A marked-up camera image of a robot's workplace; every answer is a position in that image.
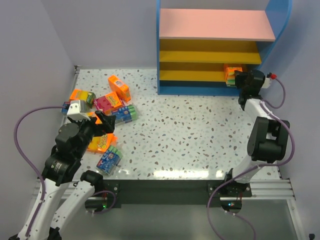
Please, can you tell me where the orange Scrub Daddy box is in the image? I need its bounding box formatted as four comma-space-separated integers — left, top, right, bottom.
87, 133, 117, 153

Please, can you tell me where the blue sponge pack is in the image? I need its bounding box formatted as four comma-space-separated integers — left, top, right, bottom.
96, 146, 123, 175
111, 104, 138, 124
61, 101, 71, 116

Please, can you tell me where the blue sponge pack front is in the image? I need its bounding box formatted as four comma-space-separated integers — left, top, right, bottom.
96, 146, 123, 175

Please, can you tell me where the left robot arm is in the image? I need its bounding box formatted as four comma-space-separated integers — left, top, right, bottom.
11, 111, 117, 240

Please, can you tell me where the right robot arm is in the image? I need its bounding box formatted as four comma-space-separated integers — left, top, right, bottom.
224, 70, 290, 186

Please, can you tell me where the blue shelf unit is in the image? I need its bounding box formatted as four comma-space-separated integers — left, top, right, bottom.
156, 0, 293, 96

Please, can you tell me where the orange yellow sponge box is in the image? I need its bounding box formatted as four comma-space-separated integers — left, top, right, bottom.
86, 112, 102, 124

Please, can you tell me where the pink sponge box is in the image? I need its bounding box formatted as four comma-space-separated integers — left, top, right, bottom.
93, 91, 125, 114

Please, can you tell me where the orange box upright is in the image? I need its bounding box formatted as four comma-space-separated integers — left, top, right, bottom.
108, 75, 131, 102

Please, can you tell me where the orange green sponge box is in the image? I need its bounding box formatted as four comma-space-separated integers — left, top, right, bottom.
69, 89, 96, 108

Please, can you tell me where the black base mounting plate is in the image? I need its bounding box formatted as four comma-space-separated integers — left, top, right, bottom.
74, 179, 252, 210

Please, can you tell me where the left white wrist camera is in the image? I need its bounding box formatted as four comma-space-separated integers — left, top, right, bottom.
66, 100, 90, 121

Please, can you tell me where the aluminium frame rail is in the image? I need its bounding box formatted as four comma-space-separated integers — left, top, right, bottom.
32, 178, 298, 201

